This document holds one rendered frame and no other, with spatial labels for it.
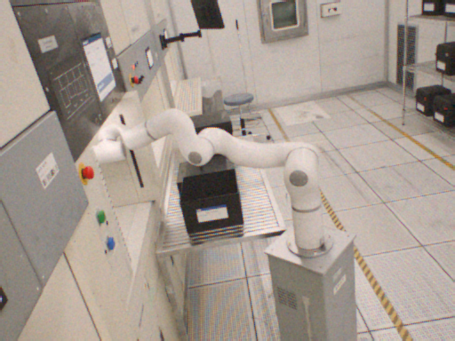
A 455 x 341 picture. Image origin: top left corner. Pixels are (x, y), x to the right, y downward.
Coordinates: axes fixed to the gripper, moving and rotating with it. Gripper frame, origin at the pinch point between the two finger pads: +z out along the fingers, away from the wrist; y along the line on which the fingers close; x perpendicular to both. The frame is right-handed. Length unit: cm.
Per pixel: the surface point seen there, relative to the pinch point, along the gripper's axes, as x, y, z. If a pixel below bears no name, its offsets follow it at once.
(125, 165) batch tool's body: -12.8, 14.8, -26.0
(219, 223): -42, -5, -66
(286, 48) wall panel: -38, 424, -187
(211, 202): -31, -5, -64
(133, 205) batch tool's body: -34.2, 13.6, -24.2
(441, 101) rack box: -80, 202, -290
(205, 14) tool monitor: 39, 172, -79
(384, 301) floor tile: -122, 7, -148
